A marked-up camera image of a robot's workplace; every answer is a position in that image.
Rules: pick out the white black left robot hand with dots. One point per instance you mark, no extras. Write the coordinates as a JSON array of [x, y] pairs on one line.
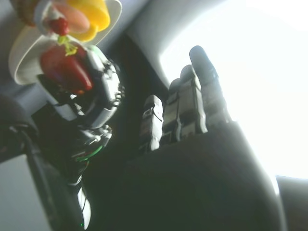
[[192, 183]]

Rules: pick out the dark red toy apple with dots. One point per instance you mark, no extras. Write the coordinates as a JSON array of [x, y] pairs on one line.
[[65, 69]]

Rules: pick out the toy cupcake with fruit topping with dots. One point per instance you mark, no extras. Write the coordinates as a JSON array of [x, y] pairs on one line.
[[81, 21]]

